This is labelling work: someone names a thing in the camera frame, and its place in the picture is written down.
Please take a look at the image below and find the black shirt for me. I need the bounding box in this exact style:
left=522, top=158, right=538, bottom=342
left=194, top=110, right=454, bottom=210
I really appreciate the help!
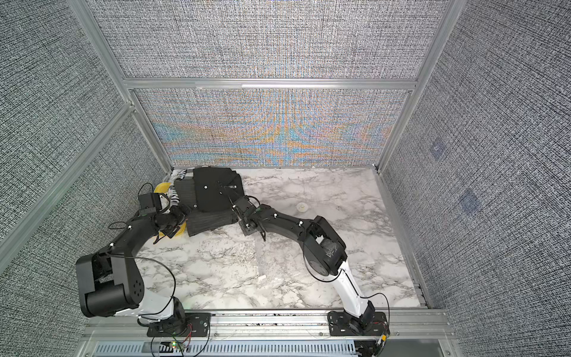
left=193, top=167, right=245, bottom=212

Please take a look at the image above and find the clear vacuum bag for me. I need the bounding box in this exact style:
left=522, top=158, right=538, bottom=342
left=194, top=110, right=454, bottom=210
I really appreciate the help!
left=255, top=234, right=323, bottom=308

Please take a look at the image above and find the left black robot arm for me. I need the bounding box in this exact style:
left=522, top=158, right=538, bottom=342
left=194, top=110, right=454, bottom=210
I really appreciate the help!
left=75, top=208, right=189, bottom=324

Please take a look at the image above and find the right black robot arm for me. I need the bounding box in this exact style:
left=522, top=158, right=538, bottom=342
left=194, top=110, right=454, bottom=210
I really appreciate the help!
left=232, top=196, right=376, bottom=333

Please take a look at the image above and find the white bag valve cap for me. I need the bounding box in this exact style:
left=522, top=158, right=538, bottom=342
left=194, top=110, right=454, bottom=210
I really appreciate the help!
left=296, top=202, right=309, bottom=213

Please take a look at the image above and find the black white checkered cloth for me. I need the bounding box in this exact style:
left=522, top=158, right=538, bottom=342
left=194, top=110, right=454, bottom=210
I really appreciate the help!
left=167, top=169, right=197, bottom=211

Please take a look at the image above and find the yellow tray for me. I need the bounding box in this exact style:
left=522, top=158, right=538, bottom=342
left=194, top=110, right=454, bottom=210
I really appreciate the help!
left=153, top=182, right=187, bottom=238

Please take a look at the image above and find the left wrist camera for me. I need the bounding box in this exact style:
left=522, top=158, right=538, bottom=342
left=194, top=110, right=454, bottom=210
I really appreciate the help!
left=138, top=193, right=163, bottom=217

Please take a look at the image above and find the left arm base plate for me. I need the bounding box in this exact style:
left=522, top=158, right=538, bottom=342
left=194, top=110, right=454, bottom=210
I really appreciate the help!
left=147, top=312, right=212, bottom=338

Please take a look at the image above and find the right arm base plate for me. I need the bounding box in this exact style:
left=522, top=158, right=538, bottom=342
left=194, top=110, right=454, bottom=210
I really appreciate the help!
left=327, top=311, right=390, bottom=337

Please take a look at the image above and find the aluminium front rail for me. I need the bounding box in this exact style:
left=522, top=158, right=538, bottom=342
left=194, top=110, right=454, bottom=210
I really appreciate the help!
left=73, top=308, right=462, bottom=356

